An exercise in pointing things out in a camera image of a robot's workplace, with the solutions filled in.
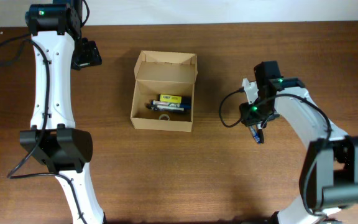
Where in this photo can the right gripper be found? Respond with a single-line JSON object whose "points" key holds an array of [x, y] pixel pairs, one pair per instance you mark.
{"points": [[248, 118]]}

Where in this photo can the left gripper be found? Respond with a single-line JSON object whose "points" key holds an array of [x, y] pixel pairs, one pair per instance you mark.
{"points": [[92, 55]]}

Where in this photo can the blue ballpoint pen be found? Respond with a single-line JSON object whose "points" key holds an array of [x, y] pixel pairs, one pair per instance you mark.
{"points": [[254, 134]]}

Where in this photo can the blue whiteboard marker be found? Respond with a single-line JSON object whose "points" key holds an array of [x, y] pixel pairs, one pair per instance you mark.
{"points": [[178, 105]]}

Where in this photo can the cardboard box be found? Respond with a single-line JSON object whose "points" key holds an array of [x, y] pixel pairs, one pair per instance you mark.
{"points": [[169, 73]]}

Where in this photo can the black whiteboard marker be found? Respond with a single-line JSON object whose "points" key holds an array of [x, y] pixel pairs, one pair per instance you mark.
{"points": [[165, 108]]}

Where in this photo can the yellow highlighter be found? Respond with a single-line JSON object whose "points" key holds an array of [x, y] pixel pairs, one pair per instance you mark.
{"points": [[185, 100]]}

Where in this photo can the yellow tape roll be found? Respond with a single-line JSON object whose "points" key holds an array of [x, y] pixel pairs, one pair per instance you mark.
{"points": [[164, 117]]}

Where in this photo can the black permanent marker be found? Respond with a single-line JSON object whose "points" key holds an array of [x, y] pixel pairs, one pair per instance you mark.
{"points": [[260, 135]]}

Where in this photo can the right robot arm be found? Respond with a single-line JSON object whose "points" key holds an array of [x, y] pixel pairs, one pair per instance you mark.
{"points": [[328, 181]]}

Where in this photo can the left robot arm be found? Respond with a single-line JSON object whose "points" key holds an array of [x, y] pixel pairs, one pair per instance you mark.
{"points": [[53, 140]]}

